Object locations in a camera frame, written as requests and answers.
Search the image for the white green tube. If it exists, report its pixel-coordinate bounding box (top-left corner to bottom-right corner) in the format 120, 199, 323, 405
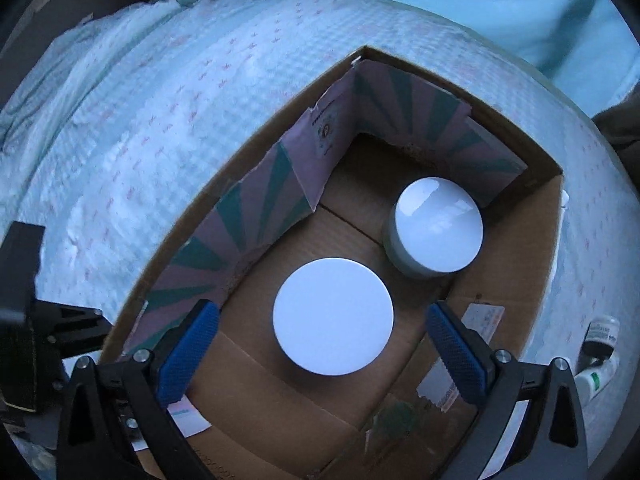
574, 352, 621, 401

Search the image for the light blue hanging cloth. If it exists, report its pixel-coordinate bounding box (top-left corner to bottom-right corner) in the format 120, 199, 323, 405
280, 0, 640, 116

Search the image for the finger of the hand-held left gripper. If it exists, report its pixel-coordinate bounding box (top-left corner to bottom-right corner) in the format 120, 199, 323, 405
30, 299, 115, 361

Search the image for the grey curtain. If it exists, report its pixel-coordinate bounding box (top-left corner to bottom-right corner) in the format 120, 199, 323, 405
590, 102, 640, 161

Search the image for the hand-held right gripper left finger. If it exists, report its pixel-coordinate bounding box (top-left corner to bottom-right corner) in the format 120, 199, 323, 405
56, 299, 221, 480

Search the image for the small dark bottle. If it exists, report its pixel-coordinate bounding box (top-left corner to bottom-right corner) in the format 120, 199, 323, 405
580, 314, 621, 368

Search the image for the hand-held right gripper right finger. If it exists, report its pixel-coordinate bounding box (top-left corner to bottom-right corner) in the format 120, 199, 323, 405
425, 300, 586, 480

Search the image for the white lid jar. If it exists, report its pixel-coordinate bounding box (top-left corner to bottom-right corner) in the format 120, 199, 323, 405
382, 176, 485, 281
272, 257, 394, 376

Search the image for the cardboard box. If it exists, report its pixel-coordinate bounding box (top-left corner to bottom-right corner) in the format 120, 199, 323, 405
100, 45, 568, 480

